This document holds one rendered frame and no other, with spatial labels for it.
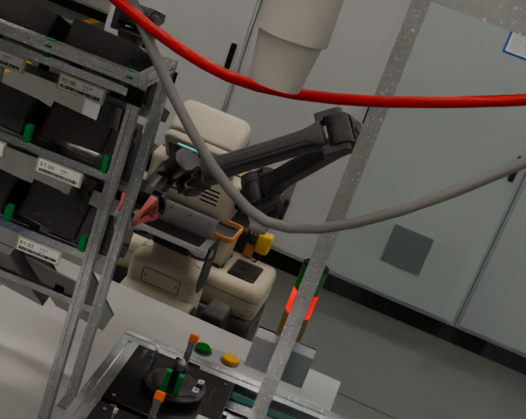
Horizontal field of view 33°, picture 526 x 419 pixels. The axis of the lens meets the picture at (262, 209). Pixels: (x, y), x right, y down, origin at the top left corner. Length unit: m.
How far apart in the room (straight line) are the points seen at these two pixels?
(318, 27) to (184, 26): 4.42
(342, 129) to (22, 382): 0.92
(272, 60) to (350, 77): 4.22
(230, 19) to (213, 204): 2.40
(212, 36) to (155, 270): 2.40
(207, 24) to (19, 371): 3.08
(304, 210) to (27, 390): 3.08
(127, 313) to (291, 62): 1.96
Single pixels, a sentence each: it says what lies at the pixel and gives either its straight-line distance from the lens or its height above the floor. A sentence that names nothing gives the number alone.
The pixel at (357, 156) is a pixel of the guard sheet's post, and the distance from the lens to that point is 1.53.
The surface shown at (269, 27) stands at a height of 1.97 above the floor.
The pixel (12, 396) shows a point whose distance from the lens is 2.02.
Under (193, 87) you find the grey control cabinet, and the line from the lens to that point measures 4.93.
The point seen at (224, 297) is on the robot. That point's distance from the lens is 2.90.
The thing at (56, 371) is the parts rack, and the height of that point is 1.05.
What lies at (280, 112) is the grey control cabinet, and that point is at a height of 0.86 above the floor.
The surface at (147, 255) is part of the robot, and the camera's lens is 2.67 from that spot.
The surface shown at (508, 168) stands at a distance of 0.60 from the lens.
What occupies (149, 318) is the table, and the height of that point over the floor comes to 0.86.
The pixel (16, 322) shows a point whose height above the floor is 0.86.
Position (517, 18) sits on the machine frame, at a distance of 0.58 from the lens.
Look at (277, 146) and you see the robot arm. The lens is 2.12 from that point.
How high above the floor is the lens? 2.05
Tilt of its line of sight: 21 degrees down
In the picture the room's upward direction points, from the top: 20 degrees clockwise
